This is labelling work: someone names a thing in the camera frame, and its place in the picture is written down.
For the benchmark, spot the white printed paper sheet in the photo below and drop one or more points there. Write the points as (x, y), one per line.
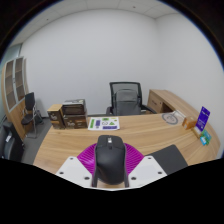
(104, 123)

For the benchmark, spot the dark grey mouse pad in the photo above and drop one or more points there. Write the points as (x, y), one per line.
(170, 158)

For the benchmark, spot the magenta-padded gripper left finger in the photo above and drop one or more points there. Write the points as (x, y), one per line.
(71, 168)

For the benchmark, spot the black cardboard box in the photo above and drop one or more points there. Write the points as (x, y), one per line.
(74, 107)

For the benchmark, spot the small orange-brown box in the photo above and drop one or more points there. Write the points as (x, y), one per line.
(189, 123)

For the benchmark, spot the teal flat pack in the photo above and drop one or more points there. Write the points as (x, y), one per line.
(203, 141)

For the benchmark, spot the black visitor chair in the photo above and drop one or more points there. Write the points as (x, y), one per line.
(29, 101)

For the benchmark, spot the black computer mouse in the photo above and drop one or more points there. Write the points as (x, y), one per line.
(110, 161)

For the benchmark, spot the narrow brown cardboard box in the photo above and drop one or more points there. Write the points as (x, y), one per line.
(55, 117)

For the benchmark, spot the grey backpack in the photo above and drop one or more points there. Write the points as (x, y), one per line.
(127, 103)

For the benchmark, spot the round grey disc in bag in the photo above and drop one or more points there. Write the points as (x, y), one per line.
(170, 118)

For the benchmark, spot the black padded office chair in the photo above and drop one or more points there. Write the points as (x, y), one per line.
(11, 145)

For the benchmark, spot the purple packaging card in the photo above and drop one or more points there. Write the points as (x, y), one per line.
(203, 119)

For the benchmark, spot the wooden side cabinet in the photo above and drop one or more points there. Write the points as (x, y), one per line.
(163, 100)

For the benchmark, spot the small flat wooden box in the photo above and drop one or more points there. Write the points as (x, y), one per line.
(197, 132)

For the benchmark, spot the green flat pack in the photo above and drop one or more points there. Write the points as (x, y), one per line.
(207, 136)

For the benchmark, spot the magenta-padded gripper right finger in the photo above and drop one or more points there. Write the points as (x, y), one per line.
(148, 168)

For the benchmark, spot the black mesh office chair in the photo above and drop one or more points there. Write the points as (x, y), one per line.
(113, 88)

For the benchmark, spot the wooden shelf unit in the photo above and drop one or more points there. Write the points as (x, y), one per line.
(15, 110)

